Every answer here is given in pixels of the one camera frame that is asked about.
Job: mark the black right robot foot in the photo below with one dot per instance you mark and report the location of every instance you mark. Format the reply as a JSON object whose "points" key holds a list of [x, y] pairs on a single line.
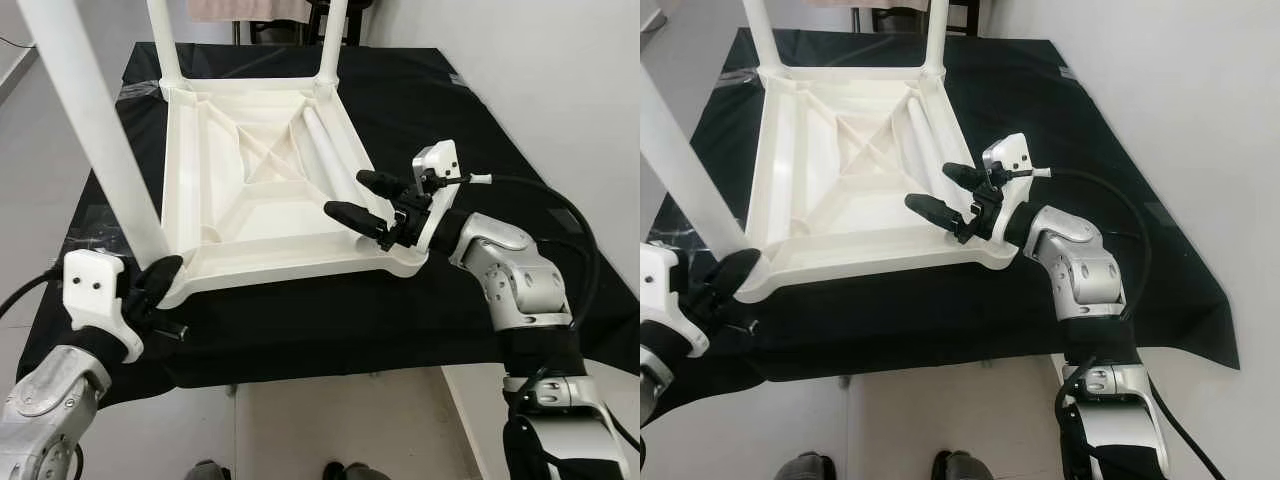
{"points": [[355, 472]]}

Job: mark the white plastic table top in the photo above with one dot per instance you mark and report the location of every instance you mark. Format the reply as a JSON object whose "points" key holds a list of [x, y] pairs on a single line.
{"points": [[250, 220], [840, 210]]}

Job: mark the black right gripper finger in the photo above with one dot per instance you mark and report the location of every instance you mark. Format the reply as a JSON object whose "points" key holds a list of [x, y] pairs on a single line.
{"points": [[358, 218], [968, 175], [940, 210], [385, 183]]}

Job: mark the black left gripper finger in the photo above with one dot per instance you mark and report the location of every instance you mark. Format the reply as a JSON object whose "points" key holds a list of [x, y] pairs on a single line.
{"points": [[732, 267], [168, 288], [158, 274], [743, 282]]}

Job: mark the clear tape patch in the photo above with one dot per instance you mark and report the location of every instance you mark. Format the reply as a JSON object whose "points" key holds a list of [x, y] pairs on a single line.
{"points": [[675, 235], [100, 232]]}

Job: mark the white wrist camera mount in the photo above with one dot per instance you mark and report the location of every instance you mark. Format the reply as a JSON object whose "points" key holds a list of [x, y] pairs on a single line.
{"points": [[665, 290], [95, 285], [1010, 152], [438, 160]]}

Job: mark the black tablecloth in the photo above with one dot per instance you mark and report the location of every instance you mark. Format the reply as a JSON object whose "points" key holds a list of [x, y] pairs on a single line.
{"points": [[330, 330], [900, 320]]}

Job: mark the clear tape strip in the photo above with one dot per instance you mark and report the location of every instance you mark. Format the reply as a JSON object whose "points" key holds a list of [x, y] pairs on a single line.
{"points": [[140, 90], [738, 76]]}

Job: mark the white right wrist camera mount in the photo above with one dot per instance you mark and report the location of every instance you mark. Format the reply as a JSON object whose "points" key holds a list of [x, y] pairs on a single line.
{"points": [[1010, 152], [438, 160]]}

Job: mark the black left robot foot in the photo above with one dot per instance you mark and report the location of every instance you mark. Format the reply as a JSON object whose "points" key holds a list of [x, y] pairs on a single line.
{"points": [[805, 468], [207, 470]]}

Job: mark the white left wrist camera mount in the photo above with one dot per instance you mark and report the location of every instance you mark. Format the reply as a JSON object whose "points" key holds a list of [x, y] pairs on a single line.
{"points": [[95, 285], [665, 290]]}

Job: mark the black robot foot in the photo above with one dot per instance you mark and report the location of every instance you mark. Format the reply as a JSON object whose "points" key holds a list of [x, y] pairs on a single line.
{"points": [[805, 468], [355, 472], [207, 470]]}

